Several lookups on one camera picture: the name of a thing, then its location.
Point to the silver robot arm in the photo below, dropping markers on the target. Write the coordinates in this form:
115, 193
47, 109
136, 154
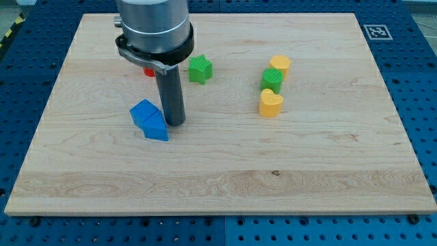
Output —
154, 26

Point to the green star block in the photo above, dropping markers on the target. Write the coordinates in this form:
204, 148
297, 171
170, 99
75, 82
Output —
199, 69

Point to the yellow heart block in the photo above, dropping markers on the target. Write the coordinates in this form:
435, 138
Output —
270, 104

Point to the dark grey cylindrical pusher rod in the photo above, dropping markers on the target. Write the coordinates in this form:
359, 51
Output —
171, 96

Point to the blue triangular prism block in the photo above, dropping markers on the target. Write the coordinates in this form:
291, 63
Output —
154, 127

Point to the green cylinder block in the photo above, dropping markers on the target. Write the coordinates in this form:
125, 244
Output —
272, 79

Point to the red block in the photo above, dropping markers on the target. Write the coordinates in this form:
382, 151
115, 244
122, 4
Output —
148, 72

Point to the yellow hexagon block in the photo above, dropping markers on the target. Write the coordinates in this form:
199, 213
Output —
282, 63

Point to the light wooden board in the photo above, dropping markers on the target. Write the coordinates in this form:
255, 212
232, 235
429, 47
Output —
338, 147

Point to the white fiducial marker tag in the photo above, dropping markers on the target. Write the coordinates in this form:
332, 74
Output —
377, 32

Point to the black and yellow hazard tape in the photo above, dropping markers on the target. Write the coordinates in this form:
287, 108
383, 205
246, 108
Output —
12, 31

